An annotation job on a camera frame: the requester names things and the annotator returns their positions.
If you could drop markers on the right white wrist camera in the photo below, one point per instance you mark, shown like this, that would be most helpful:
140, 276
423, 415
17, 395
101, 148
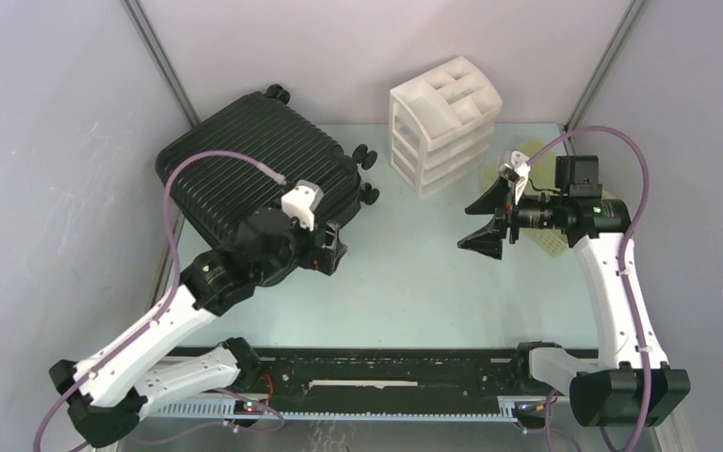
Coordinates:
515, 169

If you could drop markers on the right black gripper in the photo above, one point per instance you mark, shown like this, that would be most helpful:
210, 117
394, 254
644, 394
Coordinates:
489, 240

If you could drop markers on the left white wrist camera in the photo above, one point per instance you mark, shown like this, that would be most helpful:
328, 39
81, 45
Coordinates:
301, 202

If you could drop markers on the black ribbed hard-shell suitcase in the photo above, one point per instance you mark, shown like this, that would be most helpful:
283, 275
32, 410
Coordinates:
215, 193

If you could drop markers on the pale yellow perforated basket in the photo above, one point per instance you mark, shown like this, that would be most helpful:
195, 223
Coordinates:
541, 181

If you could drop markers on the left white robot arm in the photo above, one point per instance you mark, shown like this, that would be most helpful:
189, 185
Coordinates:
109, 393

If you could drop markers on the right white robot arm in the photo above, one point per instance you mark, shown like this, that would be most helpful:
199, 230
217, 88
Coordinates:
632, 380

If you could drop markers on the white plastic drawer organizer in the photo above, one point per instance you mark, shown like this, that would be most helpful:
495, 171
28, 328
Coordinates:
440, 125

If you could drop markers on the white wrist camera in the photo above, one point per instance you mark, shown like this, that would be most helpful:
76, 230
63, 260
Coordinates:
515, 169
301, 202

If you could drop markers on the grey slotted cable duct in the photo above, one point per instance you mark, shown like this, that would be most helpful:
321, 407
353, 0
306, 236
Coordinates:
224, 409

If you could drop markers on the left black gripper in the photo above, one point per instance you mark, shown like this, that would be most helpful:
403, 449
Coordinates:
324, 258

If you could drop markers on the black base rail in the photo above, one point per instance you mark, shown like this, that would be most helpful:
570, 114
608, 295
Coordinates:
391, 380

